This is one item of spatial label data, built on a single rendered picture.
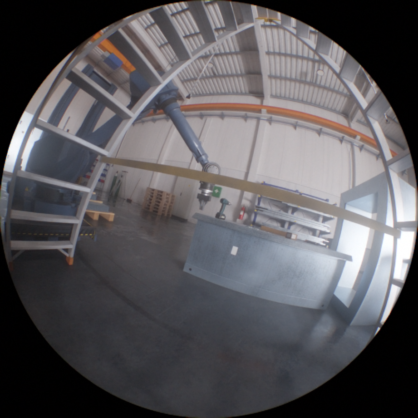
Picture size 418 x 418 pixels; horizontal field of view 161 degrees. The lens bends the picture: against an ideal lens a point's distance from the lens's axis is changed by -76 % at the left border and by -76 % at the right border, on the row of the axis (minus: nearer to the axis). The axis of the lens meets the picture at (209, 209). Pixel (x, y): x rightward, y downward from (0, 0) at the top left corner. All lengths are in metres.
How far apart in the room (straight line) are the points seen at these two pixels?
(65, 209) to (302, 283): 2.28
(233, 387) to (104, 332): 0.63
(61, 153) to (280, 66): 8.23
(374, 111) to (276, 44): 7.23
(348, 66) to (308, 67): 7.45
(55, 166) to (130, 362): 1.23
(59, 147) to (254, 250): 1.85
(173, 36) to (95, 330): 1.45
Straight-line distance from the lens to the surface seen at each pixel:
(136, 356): 0.79
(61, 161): 1.27
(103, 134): 1.61
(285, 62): 8.23
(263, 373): 0.92
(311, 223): 5.47
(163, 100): 1.51
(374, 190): 2.03
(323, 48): 1.06
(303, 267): 1.58
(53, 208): 1.44
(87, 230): 1.49
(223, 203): 1.65
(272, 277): 1.53
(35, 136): 6.59
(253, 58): 8.27
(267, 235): 1.38
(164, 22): 0.90
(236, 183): 0.42
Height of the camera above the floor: 0.69
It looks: 1 degrees up
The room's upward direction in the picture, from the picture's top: 16 degrees clockwise
